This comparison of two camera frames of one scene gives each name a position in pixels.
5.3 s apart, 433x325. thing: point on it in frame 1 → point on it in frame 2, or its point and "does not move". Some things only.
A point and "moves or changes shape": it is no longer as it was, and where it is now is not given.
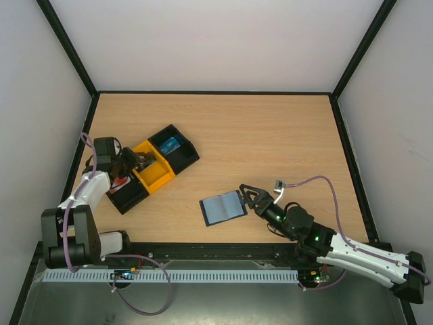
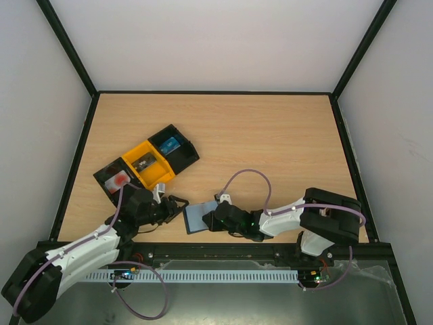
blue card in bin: (169, 145) does not move
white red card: (119, 183) does not move
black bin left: (126, 192) does not move
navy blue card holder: (222, 208) moves or changes shape
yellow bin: (155, 175) does not move
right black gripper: (262, 200) → (212, 220)
